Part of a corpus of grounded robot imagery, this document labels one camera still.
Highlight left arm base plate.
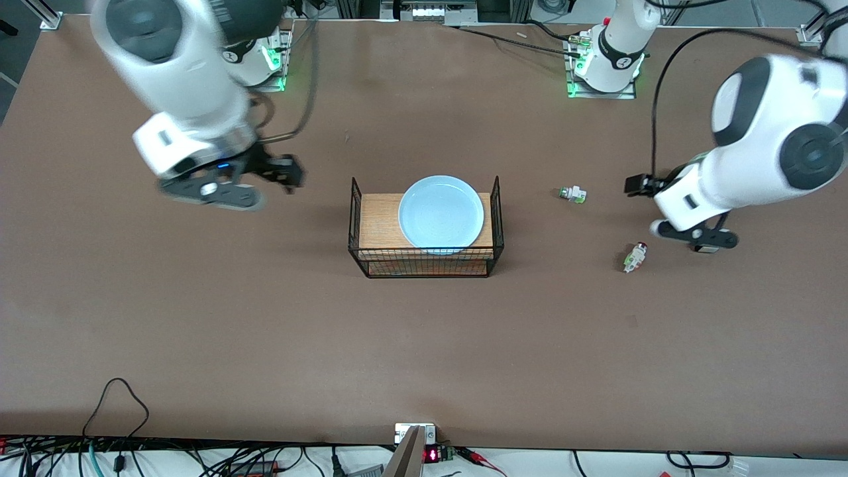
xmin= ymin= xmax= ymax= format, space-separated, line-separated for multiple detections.
xmin=566 ymin=32 xmax=640 ymax=100

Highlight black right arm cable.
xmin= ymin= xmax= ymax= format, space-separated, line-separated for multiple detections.
xmin=255 ymin=19 xmax=319 ymax=144

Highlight grey metal bar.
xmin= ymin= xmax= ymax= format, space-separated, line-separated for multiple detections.
xmin=383 ymin=426 xmax=425 ymax=477

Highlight black cable with white plug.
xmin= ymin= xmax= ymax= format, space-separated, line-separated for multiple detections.
xmin=664 ymin=450 xmax=751 ymax=477

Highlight white metal bracket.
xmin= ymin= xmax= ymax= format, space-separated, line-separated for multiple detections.
xmin=395 ymin=423 xmax=437 ymax=445

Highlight aluminium frame crossbar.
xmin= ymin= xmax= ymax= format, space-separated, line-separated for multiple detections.
xmin=335 ymin=0 xmax=531 ymax=25

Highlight red and black clip leads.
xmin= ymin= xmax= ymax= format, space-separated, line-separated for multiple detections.
xmin=456 ymin=447 xmax=508 ymax=477

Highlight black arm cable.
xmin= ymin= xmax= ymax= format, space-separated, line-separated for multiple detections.
xmin=651 ymin=28 xmax=829 ymax=180
xmin=255 ymin=19 xmax=319 ymax=144

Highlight tangled black cable bundle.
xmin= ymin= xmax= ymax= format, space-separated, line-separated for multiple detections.
xmin=0 ymin=436 xmax=332 ymax=477

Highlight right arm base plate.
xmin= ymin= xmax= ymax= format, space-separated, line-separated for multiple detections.
xmin=222 ymin=26 xmax=293 ymax=93

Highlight black wire mesh rack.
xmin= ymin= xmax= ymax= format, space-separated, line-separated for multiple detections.
xmin=348 ymin=176 xmax=504 ymax=279

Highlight light blue round plate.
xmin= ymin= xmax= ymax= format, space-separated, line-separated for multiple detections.
xmin=398 ymin=175 xmax=485 ymax=256

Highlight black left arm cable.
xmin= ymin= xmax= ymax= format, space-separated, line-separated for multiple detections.
xmin=651 ymin=28 xmax=829 ymax=180

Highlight red push button switch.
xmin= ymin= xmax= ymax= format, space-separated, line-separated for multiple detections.
xmin=623 ymin=242 xmax=649 ymax=274

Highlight aluminium frame profile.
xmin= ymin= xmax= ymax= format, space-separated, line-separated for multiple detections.
xmin=36 ymin=0 xmax=64 ymax=32
xmin=798 ymin=17 xmax=832 ymax=46

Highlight wooden shelf board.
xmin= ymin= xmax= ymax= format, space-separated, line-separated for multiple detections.
xmin=366 ymin=260 xmax=492 ymax=277
xmin=359 ymin=193 xmax=495 ymax=260

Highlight looped thin black cable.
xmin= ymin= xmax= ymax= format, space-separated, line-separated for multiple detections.
xmin=83 ymin=378 xmax=150 ymax=441

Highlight black cable on table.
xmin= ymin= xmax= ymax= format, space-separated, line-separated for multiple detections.
xmin=454 ymin=20 xmax=584 ymax=59

